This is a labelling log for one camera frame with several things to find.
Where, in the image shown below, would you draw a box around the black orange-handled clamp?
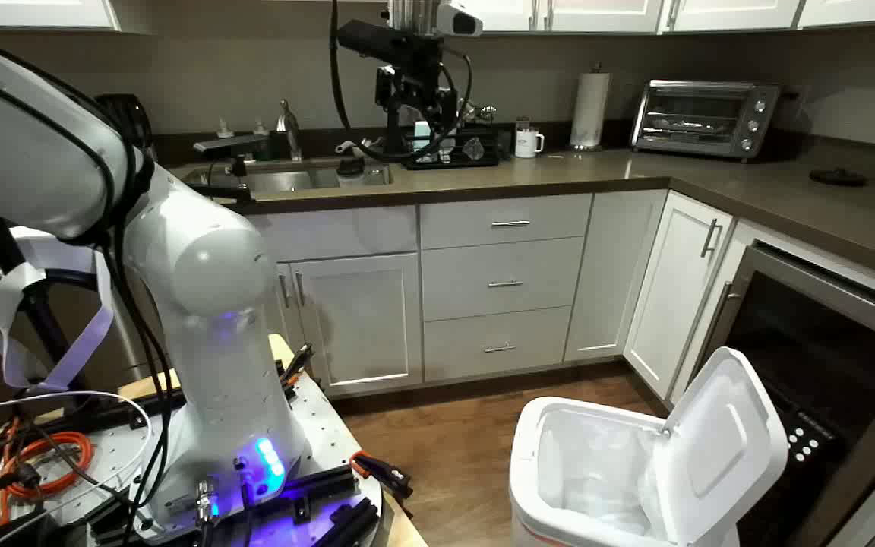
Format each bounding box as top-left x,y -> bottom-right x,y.
276,344 -> 319,399
350,449 -> 420,503

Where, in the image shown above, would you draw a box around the white bin lid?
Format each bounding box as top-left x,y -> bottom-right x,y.
648,344 -> 792,547

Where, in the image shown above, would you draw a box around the white shallow drawer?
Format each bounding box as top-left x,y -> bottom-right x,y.
417,191 -> 595,253

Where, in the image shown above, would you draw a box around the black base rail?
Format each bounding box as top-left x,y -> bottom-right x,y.
253,463 -> 387,547

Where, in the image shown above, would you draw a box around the white paper towel roll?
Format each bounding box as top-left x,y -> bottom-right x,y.
569,67 -> 613,155

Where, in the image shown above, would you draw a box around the orange coiled cable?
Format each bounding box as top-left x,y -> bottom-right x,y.
0,429 -> 96,510

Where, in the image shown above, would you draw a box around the white under-sink cabinet door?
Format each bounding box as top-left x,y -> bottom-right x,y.
287,250 -> 426,399

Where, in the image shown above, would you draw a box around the white plastic trash bin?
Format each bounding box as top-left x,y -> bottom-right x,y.
508,393 -> 746,547

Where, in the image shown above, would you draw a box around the silver toaster oven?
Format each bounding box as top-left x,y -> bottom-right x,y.
629,76 -> 785,166

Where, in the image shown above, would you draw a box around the black hanging cable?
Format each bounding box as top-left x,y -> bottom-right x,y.
328,0 -> 359,137

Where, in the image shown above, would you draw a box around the thin white cable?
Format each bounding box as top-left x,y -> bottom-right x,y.
0,386 -> 160,465

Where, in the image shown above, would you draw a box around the white corner cabinet panel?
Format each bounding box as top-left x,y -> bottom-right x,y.
563,189 -> 668,367

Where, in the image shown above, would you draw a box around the white false drawer front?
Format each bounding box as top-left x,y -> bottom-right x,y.
250,205 -> 422,264

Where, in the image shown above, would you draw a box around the clear plastic bin liner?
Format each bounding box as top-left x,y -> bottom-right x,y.
534,401 -> 675,523

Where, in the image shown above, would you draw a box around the chrome kitchen faucet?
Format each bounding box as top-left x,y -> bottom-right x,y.
270,99 -> 307,168

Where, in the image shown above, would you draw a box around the dark brown countertop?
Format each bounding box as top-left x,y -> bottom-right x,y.
0,135 -> 875,296

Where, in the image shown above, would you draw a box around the white perforated mounting plate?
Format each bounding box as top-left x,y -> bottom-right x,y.
78,374 -> 387,547

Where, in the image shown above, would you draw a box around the grey stereo camera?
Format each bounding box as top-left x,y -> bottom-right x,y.
389,0 -> 487,43

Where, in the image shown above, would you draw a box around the white deep drawer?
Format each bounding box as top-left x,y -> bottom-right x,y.
420,237 -> 588,324
422,305 -> 575,386

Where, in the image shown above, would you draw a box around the white upper cabinet door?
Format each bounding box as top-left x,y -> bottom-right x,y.
665,0 -> 804,35
0,0 -> 121,35
540,0 -> 668,37
462,0 -> 544,35
796,0 -> 875,31

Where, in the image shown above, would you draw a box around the black glass-door wine cooler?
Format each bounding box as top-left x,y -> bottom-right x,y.
697,242 -> 875,547

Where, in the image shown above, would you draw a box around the white ribbon straps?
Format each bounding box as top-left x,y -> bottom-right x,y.
0,226 -> 117,394

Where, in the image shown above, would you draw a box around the small white mug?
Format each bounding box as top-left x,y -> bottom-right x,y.
509,124 -> 549,161

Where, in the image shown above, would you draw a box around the stainless steel sink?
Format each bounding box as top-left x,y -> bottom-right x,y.
178,158 -> 401,205

